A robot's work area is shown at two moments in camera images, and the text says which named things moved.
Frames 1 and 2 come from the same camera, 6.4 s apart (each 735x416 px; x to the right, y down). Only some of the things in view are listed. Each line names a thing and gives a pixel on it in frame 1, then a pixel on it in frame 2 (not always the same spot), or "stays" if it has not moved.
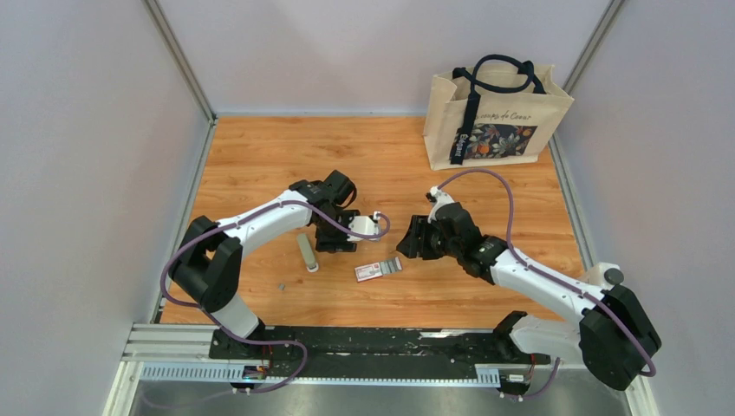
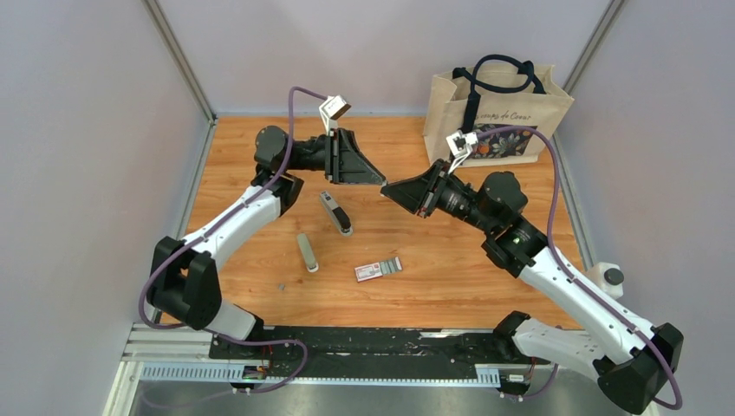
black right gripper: x=410 y=246 -> x=417 y=194
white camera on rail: x=604 y=274 stays
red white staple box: x=377 y=269 stays
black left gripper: x=326 y=244 -> x=344 y=163
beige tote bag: x=499 y=110 stays
